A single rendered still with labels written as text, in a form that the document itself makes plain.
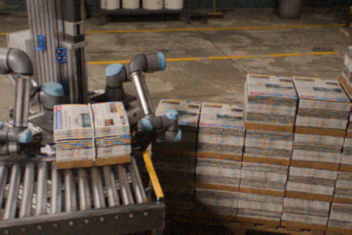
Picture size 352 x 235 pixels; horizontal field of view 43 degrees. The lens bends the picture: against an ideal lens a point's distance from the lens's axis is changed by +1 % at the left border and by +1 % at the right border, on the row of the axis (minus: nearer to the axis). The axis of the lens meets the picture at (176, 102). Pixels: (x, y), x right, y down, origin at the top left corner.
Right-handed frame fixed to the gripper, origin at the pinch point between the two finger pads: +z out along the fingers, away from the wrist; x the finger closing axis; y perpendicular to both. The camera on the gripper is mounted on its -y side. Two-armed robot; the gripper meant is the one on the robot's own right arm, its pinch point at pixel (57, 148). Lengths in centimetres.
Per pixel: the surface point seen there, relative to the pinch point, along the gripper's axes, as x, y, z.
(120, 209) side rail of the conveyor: -60, 0, 27
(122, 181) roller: -38.4, -0.2, 31.3
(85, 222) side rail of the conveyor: -63, -3, 12
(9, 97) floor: 273, -81, -58
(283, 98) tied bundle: -8, 25, 129
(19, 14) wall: 670, -75, -77
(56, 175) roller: -27.5, -0.1, -0.5
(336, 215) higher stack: -23, -52, 169
